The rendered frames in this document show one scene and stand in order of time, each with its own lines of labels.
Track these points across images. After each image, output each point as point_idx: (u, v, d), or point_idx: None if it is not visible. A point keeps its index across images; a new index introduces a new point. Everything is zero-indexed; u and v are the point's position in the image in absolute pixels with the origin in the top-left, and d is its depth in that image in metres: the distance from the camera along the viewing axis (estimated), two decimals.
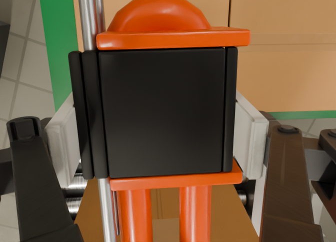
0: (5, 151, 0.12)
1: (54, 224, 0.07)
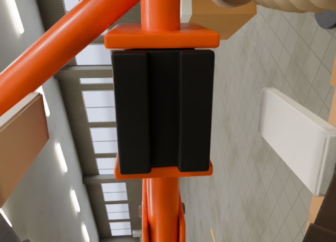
0: None
1: None
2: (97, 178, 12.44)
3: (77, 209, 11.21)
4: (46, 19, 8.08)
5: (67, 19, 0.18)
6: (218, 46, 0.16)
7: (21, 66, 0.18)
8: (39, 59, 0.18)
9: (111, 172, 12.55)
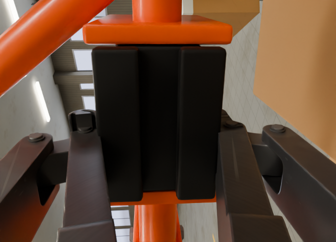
0: (64, 142, 0.13)
1: (95, 216, 0.08)
2: None
3: None
4: None
5: (40, 6, 0.14)
6: (230, 42, 0.12)
7: None
8: (5, 55, 0.15)
9: None
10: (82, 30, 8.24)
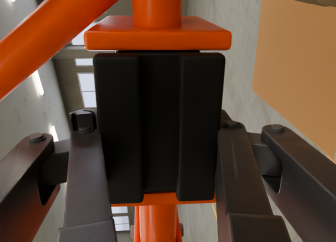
0: (65, 142, 0.13)
1: (95, 216, 0.08)
2: None
3: None
4: None
5: (41, 10, 0.14)
6: (229, 48, 0.12)
7: None
8: (7, 59, 0.15)
9: None
10: None
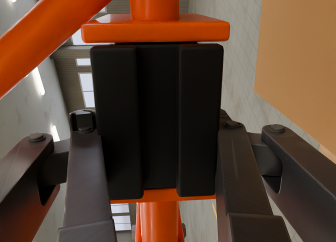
0: (64, 142, 0.13)
1: (95, 216, 0.08)
2: None
3: None
4: None
5: (39, 6, 0.14)
6: (227, 39, 0.12)
7: None
8: (6, 56, 0.15)
9: None
10: None
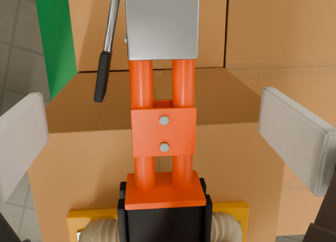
0: None
1: None
2: None
3: None
4: None
5: None
6: None
7: None
8: None
9: None
10: None
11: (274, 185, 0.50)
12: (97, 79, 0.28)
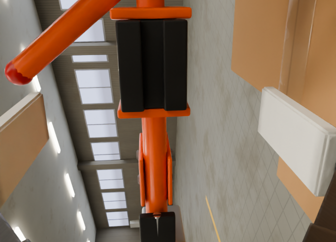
0: None
1: None
2: (92, 164, 12.20)
3: (71, 194, 10.96)
4: None
5: (82, 0, 0.24)
6: (190, 17, 0.22)
7: (48, 36, 0.25)
8: (61, 30, 0.24)
9: (106, 158, 12.32)
10: None
11: None
12: (153, 233, 0.29)
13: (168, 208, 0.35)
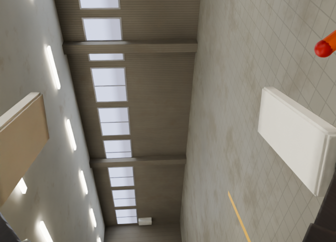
0: None
1: None
2: (104, 161, 12.34)
3: (85, 191, 11.10)
4: None
5: None
6: None
7: None
8: None
9: (118, 156, 12.45)
10: None
11: None
12: None
13: None
